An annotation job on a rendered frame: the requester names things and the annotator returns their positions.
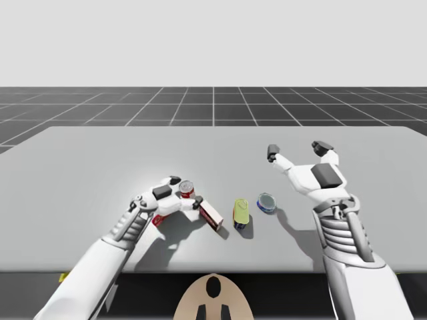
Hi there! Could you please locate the red and white can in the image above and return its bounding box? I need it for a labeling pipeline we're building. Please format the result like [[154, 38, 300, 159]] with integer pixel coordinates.
[[179, 180, 196, 200]]

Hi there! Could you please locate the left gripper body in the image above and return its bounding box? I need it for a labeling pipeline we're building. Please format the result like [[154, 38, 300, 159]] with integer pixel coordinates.
[[145, 181, 183, 217]]

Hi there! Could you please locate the tan robot part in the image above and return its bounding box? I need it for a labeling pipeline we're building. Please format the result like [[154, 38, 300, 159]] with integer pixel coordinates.
[[173, 273, 254, 320]]

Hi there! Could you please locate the blue flat can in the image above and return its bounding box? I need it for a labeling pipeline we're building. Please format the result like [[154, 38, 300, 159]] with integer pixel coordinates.
[[256, 192, 277, 214]]

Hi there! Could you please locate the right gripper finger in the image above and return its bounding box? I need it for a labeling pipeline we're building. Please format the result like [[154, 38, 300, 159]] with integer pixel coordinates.
[[311, 140, 340, 167], [266, 143, 296, 175]]

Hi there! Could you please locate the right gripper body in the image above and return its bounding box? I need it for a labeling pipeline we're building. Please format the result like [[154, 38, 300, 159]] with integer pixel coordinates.
[[286, 162, 348, 205]]

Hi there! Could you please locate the red and white carton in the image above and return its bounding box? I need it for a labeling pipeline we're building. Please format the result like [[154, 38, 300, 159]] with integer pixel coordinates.
[[198, 199, 224, 233]]

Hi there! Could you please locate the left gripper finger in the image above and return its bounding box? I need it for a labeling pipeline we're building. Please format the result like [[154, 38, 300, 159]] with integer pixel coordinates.
[[178, 196, 204, 212], [161, 174, 183, 188]]

